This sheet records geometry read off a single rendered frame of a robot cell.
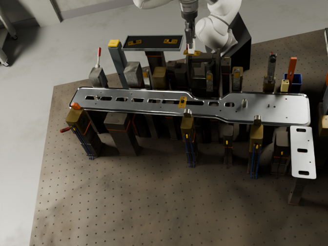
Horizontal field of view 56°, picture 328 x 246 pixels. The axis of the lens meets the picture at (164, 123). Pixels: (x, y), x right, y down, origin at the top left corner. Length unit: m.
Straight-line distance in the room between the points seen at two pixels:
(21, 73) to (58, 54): 0.51
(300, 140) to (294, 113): 0.17
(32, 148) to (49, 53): 1.53
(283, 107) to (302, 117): 0.11
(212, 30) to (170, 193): 1.10
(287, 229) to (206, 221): 0.40
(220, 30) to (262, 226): 1.27
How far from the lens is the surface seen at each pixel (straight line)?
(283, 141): 1.64
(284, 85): 1.78
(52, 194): 2.04
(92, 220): 1.86
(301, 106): 1.77
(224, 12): 2.21
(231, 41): 2.29
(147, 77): 1.88
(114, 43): 2.05
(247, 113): 1.70
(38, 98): 3.82
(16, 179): 3.21
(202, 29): 2.18
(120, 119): 1.74
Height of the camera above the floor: 2.30
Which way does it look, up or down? 50 degrees down
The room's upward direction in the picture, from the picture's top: 15 degrees counter-clockwise
